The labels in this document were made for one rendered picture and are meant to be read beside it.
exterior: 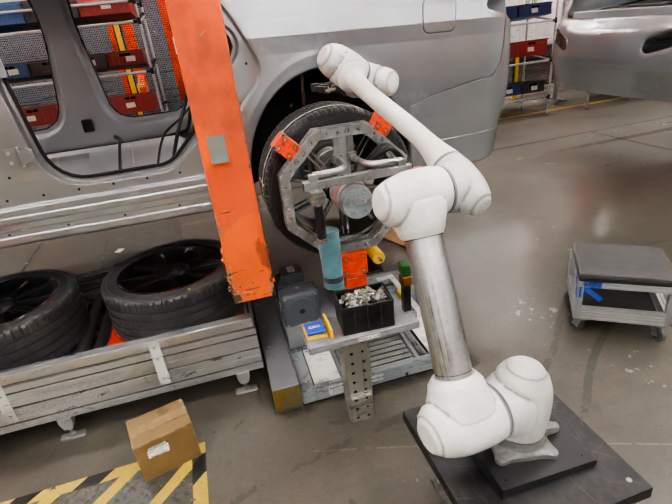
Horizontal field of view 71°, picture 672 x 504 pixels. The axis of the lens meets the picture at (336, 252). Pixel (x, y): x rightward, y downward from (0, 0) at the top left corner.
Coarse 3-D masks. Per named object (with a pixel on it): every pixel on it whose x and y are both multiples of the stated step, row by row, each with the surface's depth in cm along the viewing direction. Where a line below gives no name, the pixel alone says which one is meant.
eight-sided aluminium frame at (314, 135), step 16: (320, 128) 184; (336, 128) 181; (352, 128) 183; (368, 128) 185; (304, 144) 181; (288, 160) 186; (288, 176) 184; (288, 192) 187; (288, 208) 194; (288, 224) 192; (304, 240) 197; (352, 240) 208; (368, 240) 205
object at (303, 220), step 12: (360, 144) 198; (372, 144) 213; (384, 156) 206; (324, 168) 198; (372, 168) 204; (300, 180) 197; (384, 180) 216; (324, 192) 202; (372, 192) 208; (300, 204) 201; (300, 216) 219; (324, 216) 207; (348, 216) 230; (372, 216) 213; (312, 228) 212; (348, 228) 212; (360, 228) 215
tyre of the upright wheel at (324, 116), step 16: (304, 112) 194; (320, 112) 186; (336, 112) 187; (352, 112) 189; (368, 112) 192; (288, 128) 188; (304, 128) 186; (400, 144) 200; (272, 160) 188; (272, 176) 191; (272, 192) 194; (272, 208) 196
